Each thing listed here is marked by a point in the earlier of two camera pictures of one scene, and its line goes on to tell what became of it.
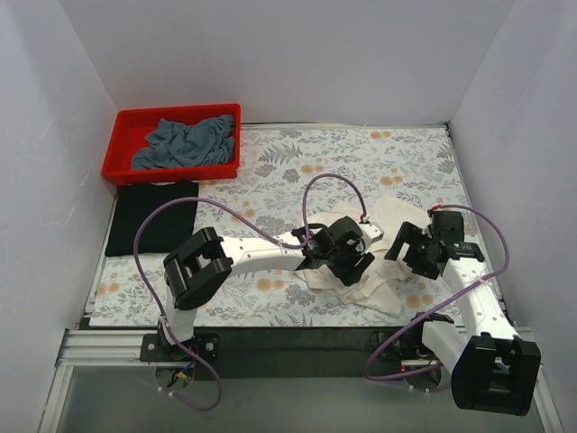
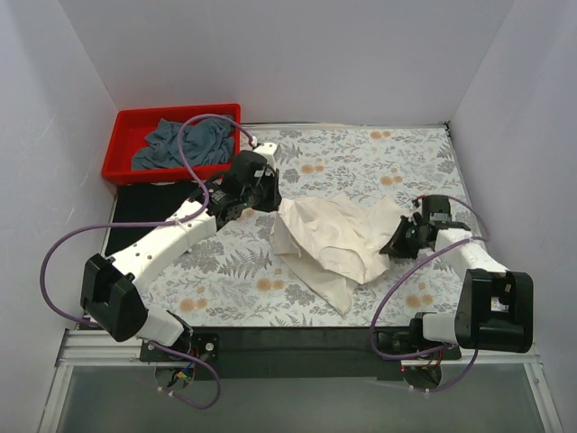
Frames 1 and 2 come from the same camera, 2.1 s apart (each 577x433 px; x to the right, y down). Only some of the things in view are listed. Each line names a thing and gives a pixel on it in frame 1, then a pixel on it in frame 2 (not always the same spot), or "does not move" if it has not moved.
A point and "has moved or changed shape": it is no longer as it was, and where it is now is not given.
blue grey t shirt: x=205 y=142 does not move
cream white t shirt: x=385 y=284 has moved or changed shape
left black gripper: x=350 y=266 to x=272 y=194
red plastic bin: x=132 y=128 does not move
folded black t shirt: x=165 y=228 does not move
